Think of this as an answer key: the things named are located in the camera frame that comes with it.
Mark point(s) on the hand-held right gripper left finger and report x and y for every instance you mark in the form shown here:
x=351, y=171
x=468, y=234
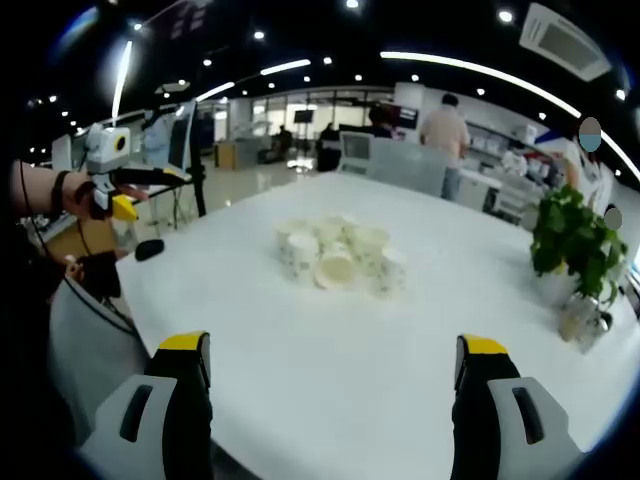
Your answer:
x=150, y=400

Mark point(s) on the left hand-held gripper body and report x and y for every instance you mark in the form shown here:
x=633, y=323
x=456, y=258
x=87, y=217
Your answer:
x=109, y=145

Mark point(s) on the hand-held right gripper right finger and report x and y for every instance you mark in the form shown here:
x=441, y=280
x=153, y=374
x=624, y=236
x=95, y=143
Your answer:
x=505, y=395

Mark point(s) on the pile of paper cups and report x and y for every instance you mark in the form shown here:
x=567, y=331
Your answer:
x=330, y=260

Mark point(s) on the person's left hand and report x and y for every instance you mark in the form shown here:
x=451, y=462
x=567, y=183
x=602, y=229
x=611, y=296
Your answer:
x=80, y=197

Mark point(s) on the small black oval object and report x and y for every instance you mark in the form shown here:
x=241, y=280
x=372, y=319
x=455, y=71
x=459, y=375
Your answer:
x=149, y=249

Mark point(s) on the black wristband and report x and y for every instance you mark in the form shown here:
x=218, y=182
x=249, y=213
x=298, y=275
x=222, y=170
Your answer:
x=59, y=192

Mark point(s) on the dark cloth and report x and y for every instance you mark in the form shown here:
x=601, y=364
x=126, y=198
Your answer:
x=100, y=274

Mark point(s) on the white grey chair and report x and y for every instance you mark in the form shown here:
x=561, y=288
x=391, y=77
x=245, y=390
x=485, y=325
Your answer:
x=85, y=345

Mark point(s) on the clear glass jar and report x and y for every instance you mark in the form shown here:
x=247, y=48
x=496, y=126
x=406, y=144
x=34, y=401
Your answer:
x=582, y=317

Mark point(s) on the white table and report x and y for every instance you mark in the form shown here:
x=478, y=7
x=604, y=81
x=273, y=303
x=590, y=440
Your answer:
x=350, y=325

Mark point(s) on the green potted plant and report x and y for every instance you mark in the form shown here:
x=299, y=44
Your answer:
x=570, y=235

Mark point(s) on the short ceiling light strip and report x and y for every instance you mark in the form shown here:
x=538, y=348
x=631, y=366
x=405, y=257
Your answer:
x=285, y=67

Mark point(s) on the white office chair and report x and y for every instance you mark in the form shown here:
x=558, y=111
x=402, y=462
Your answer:
x=355, y=150

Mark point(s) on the long curved ceiling light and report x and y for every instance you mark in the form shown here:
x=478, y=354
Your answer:
x=500, y=75

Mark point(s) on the ceiling air conditioner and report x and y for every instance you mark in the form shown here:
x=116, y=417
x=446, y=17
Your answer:
x=565, y=42

